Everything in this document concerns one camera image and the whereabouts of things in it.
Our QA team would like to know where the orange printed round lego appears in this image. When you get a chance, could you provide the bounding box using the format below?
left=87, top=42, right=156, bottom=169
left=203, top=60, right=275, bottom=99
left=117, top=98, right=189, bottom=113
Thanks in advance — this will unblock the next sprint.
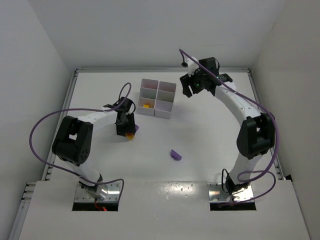
left=125, top=133, right=135, bottom=140

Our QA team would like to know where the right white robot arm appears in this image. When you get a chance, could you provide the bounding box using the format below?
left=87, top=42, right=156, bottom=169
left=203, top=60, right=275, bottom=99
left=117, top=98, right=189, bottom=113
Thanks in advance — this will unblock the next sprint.
left=180, top=57, right=275, bottom=194

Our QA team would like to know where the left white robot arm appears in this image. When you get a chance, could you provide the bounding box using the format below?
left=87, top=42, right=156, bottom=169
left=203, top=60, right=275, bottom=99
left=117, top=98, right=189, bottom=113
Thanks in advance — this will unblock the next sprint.
left=51, top=97, right=137, bottom=195

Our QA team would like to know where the white six-compartment container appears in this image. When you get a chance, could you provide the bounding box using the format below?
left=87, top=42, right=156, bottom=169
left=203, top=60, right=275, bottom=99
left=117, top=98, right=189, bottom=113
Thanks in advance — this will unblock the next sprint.
left=136, top=78, right=177, bottom=119

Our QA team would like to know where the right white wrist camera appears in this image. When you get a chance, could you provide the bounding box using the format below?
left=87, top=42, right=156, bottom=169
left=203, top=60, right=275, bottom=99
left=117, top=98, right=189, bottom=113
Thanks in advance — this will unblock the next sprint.
left=181, top=57, right=199, bottom=77

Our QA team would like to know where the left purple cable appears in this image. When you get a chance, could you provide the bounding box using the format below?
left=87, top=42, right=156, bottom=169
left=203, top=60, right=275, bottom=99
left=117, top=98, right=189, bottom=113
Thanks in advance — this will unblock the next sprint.
left=29, top=82, right=133, bottom=201

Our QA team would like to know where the purple cable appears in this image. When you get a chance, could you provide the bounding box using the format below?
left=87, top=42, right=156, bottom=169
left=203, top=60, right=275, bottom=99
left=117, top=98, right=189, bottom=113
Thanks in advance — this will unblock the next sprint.
left=29, top=82, right=133, bottom=201
left=178, top=48, right=279, bottom=207

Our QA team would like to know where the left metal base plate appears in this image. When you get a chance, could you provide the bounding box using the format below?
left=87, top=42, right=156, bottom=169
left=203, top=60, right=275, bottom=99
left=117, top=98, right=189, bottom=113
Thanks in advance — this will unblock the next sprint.
left=74, top=181, right=122, bottom=204

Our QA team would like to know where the metal base plate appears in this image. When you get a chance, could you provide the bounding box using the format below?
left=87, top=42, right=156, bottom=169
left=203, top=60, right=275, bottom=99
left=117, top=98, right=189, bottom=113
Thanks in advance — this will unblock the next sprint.
left=74, top=181, right=122, bottom=204
left=207, top=181, right=255, bottom=203

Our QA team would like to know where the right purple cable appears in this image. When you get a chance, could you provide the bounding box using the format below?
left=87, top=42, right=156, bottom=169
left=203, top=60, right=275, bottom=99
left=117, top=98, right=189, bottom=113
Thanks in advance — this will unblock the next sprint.
left=178, top=48, right=279, bottom=207

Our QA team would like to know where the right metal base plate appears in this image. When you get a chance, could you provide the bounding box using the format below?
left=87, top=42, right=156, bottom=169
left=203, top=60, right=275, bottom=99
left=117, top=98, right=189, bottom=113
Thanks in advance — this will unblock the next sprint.
left=207, top=181, right=255, bottom=203

